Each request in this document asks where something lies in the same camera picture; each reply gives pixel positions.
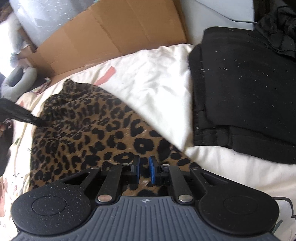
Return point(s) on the cream bear print bedsheet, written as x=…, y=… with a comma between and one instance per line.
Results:
x=157, y=85

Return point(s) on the black folded clothes stack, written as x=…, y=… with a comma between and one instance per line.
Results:
x=244, y=87

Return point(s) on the brown cardboard sheet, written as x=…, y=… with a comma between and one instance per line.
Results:
x=106, y=30

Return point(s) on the floral folded cloth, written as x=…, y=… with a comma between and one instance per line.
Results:
x=45, y=82

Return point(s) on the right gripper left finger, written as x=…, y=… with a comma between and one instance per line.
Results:
x=116, y=178

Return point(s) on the leopard print garment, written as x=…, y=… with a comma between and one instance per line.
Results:
x=89, y=127

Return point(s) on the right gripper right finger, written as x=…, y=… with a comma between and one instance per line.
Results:
x=171, y=176

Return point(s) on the white pillar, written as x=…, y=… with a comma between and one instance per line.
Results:
x=200, y=15

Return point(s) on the grey neck pillow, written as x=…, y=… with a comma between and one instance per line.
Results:
x=17, y=83

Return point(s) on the grey cabinet panel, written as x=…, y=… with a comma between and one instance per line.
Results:
x=40, y=19

